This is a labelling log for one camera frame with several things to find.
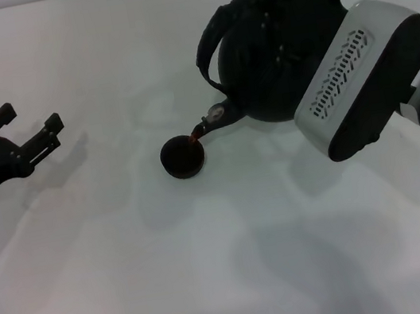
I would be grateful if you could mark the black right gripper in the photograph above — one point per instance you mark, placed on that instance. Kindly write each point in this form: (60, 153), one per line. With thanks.
(311, 15)

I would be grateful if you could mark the black round teapot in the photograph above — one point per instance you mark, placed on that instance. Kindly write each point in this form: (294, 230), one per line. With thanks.
(253, 77)

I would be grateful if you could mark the small dark brown teacup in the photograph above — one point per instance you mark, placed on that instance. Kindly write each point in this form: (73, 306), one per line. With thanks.
(182, 161)

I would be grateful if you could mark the brown tea stream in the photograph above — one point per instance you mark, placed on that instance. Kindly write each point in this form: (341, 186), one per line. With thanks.
(195, 134)

